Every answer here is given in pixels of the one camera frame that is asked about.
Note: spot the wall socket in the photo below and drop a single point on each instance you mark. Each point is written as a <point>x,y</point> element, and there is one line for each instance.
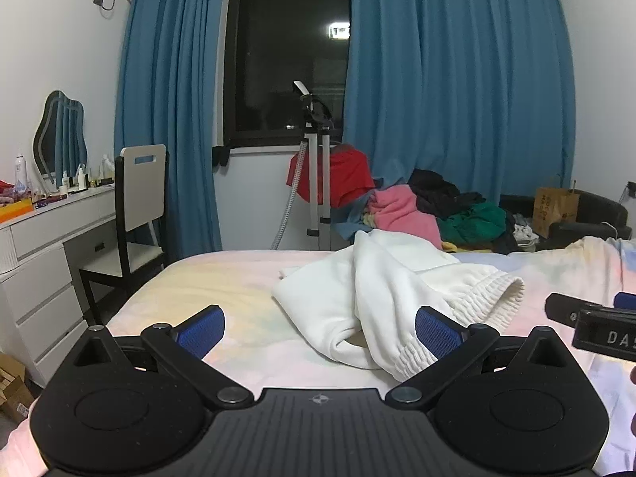
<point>632,189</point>

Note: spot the black garment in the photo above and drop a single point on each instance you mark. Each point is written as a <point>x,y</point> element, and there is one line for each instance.
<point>437,191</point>

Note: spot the white vanity desk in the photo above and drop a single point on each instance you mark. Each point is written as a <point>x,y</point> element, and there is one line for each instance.
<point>44,268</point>

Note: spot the brown paper bag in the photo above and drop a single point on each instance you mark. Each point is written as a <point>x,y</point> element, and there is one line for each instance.
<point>555,211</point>

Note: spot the pink garment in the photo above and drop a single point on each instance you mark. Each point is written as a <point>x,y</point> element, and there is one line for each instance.
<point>402,213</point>

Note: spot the dark window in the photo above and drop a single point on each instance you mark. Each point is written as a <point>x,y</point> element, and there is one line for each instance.
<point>278,59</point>

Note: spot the white patterned garment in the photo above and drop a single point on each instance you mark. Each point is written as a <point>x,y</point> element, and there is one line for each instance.
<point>525,231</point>

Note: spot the white spray bottle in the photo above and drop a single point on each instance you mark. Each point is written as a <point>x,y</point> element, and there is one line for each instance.
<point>20,174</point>

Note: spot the cardboard box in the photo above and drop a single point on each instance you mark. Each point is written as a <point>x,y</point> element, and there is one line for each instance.
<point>15,392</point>

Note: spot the green garment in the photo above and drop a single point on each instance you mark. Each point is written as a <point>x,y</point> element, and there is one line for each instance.
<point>472,223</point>

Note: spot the red garment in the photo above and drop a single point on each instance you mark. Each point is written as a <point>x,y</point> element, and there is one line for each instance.
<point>348,174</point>

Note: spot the garment steamer stand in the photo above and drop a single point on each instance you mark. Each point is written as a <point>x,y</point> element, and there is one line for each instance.
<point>314,159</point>

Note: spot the blue curtain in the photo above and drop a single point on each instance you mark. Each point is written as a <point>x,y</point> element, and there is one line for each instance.
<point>164,109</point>
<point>447,84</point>

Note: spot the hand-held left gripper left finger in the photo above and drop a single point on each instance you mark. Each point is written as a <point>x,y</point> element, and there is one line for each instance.
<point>201,330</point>

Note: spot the dark garment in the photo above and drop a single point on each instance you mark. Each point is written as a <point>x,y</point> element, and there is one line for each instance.
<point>506,243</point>

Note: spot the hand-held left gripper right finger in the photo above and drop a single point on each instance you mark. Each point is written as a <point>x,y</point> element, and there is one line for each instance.
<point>439,333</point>

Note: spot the white pants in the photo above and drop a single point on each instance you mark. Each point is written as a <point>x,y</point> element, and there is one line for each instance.
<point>328,298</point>

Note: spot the white black chair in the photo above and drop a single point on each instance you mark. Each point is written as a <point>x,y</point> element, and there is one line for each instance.
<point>141,184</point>

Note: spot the orange box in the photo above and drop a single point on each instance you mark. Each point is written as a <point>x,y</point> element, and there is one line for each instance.
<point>15,211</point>

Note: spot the wavy vanity mirror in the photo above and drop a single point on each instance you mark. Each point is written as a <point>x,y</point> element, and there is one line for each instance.
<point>59,134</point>

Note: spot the black sofa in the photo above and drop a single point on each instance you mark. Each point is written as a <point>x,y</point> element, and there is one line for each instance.
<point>596,208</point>

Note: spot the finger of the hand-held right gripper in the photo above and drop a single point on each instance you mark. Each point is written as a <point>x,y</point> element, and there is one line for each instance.
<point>626,300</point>
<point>566,306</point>

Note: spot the blue-grey garment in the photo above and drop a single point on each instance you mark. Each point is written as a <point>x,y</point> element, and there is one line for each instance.
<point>350,221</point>

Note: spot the row of cosmetic bottles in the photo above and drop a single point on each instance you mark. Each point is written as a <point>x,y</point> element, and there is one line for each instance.
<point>82,179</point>

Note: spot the pastel tie-dye blanket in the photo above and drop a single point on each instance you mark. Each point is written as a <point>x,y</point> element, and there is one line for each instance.
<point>208,278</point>

